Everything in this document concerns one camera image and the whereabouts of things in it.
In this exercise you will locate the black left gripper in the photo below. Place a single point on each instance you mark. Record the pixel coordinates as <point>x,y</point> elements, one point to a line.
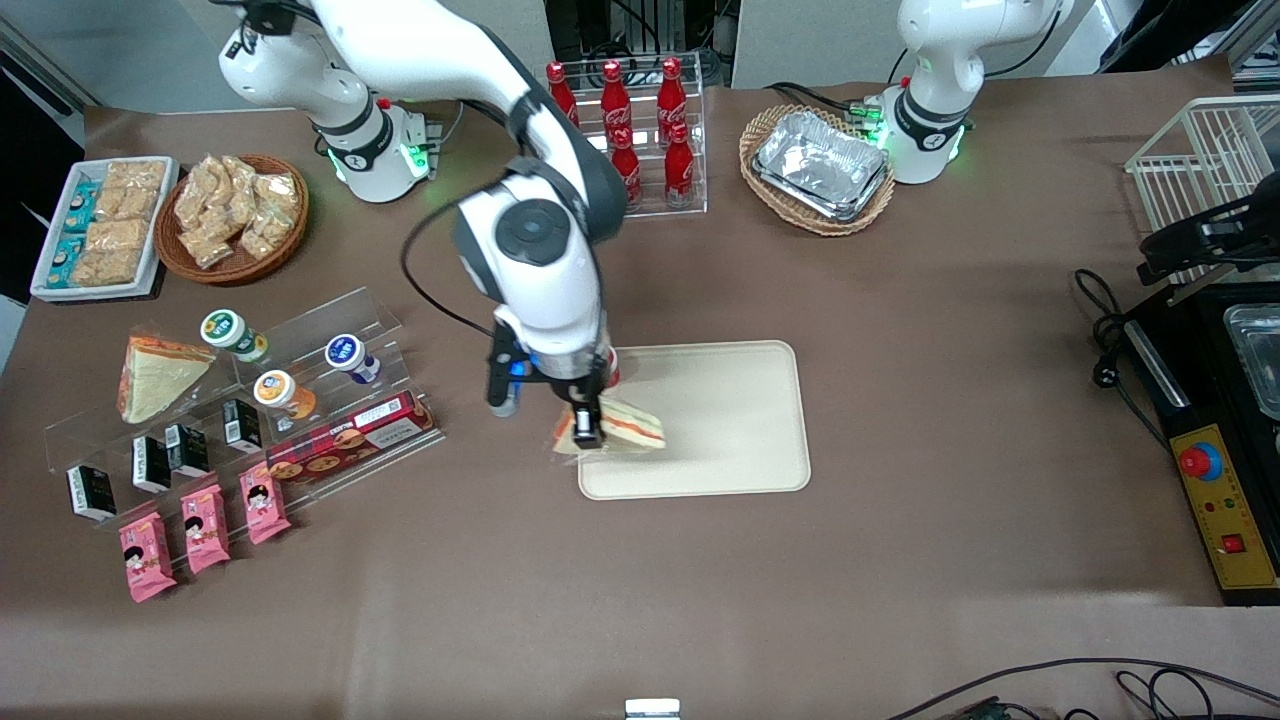
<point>1192,237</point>

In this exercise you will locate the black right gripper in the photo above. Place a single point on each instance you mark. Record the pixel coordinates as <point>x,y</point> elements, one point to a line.
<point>577,392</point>

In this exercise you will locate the long sandwich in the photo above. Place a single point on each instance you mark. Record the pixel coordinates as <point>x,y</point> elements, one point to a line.
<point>635,430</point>

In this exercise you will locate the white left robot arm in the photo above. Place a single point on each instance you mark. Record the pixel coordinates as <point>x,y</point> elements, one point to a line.
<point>930,70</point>

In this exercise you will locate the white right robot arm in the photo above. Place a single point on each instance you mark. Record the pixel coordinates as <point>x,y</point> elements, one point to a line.
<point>545,280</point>

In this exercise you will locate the cream plastic tray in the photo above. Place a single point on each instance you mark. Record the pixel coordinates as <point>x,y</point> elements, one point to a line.
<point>730,430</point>

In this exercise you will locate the triangle wrapped sandwich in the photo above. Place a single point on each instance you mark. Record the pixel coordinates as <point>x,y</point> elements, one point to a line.
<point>155,385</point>

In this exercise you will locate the grey metal lid bar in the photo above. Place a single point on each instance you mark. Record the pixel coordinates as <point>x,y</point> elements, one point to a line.
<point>1215,282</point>

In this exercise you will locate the red lid small jar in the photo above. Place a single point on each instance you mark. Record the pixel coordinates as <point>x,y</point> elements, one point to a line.
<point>613,366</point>

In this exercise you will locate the steel pan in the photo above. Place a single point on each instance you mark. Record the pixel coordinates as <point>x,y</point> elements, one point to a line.
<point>1258,355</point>

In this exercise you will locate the black food warmer appliance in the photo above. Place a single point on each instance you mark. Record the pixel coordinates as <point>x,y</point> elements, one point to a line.
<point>1200,400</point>

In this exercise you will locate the red emergency stop knob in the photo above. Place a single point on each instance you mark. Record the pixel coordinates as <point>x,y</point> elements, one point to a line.
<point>1198,460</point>

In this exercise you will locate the red cookie box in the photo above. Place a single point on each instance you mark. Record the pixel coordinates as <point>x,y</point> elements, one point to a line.
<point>350,440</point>

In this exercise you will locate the blue lid bottle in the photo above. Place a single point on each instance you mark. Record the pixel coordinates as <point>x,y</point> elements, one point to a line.
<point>348,355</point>

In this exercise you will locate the red cola bottle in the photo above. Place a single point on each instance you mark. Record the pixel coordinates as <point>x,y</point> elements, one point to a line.
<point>614,100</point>
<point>558,88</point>
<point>671,95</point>
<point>630,175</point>
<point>679,172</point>

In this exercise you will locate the clear acrylic bottle rack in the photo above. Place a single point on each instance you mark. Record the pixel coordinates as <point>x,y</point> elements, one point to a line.
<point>690,190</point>

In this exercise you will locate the yellow control panel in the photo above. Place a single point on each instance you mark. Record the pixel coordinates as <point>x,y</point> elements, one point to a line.
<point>1225,510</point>

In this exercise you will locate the clear acrylic display stand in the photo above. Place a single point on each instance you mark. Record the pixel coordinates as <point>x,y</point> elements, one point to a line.
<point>330,315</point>

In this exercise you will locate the small white box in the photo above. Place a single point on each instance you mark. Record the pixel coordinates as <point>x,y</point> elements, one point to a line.
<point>652,710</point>

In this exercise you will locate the light wicker basket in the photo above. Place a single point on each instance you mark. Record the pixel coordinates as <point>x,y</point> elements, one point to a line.
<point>800,222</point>

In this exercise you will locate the orange lid bottle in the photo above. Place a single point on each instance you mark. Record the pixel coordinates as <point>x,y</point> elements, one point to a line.
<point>280,392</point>

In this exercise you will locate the pink snack pack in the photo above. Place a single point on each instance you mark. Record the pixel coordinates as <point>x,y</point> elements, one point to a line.
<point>205,528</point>
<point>264,503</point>
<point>146,555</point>

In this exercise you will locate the small black carton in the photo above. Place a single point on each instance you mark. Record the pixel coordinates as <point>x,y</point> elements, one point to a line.
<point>151,463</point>
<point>187,450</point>
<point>90,492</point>
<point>241,425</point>

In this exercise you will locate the foil container stack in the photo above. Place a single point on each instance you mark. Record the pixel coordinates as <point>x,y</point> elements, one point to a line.
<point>820,165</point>

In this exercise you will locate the brown wicker basket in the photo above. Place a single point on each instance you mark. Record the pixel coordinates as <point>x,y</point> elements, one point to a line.
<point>250,270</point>

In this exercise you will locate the green lid bottle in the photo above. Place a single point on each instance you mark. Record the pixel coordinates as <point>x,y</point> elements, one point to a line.
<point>228,330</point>

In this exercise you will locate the clear wrapped brittle pack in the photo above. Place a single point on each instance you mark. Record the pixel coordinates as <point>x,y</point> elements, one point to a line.
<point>280,190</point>
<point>195,195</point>
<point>235,175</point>
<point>262,232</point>
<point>207,248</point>

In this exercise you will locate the black background equipment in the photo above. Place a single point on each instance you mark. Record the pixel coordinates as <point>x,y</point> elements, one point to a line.
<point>640,25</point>

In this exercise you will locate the brown cracker pack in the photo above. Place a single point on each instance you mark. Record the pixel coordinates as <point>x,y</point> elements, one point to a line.
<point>105,268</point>
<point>137,175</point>
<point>128,203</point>
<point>118,236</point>

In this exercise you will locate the blue snack pack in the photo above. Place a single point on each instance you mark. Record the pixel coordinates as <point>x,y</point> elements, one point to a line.
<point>80,208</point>
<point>65,262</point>

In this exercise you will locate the white rectangular bin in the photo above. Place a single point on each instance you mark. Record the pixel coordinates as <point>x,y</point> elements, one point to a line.
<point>50,240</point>

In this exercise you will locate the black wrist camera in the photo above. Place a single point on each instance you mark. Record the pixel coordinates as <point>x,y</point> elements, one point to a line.
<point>505,385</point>

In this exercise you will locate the red rocker switch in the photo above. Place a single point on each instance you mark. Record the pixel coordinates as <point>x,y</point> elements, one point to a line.
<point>1232,544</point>

